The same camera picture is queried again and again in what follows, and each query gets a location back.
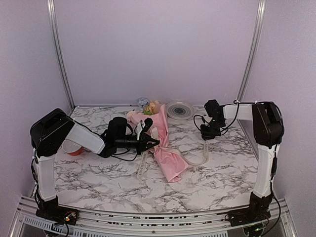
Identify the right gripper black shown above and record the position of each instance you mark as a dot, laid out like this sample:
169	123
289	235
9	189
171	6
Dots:
206	136

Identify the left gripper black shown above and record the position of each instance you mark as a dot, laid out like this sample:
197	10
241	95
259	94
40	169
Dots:
144	145

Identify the pink wrapping paper sheet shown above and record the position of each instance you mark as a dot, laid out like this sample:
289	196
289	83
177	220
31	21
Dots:
171	161

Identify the pink rose fake flower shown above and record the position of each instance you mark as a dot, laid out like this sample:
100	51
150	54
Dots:
151	109

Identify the blue white fake flower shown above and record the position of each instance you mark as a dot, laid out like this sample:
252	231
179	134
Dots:
142	102

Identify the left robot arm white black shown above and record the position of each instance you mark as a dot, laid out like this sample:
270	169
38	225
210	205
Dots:
49	133

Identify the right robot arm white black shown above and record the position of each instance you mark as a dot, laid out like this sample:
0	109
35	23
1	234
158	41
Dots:
268	130

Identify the orange white bowl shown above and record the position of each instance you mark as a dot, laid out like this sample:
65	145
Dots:
71	148

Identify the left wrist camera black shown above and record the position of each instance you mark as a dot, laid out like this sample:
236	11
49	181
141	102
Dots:
142	127

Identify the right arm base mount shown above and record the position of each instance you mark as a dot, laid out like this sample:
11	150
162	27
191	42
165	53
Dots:
246	216

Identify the aluminium front rail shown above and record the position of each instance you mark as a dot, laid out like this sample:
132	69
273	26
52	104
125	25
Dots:
96	223

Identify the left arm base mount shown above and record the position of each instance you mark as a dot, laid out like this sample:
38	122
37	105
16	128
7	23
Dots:
59	214

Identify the right aluminium frame post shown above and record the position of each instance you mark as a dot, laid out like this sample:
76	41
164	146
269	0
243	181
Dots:
259	20

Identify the aluminium frame post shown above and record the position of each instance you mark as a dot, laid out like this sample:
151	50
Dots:
58	50
259	20

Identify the left aluminium frame post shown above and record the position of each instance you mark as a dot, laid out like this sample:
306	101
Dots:
58	50

